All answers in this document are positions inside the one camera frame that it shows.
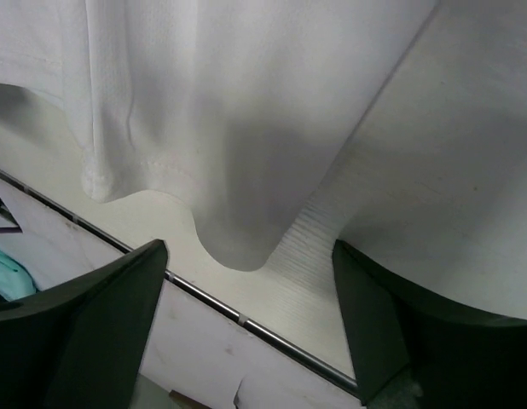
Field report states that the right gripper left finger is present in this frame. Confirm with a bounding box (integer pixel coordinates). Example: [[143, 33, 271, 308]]
[[0, 239, 168, 408]]

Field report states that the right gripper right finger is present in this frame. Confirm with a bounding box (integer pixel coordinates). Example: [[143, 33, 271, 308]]
[[332, 241, 527, 408]]

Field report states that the white t-shirt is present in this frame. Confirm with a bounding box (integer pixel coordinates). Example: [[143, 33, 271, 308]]
[[0, 1, 436, 271]]

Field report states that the turquoise t-shirt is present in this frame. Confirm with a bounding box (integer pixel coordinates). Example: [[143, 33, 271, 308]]
[[0, 250, 38, 302]]

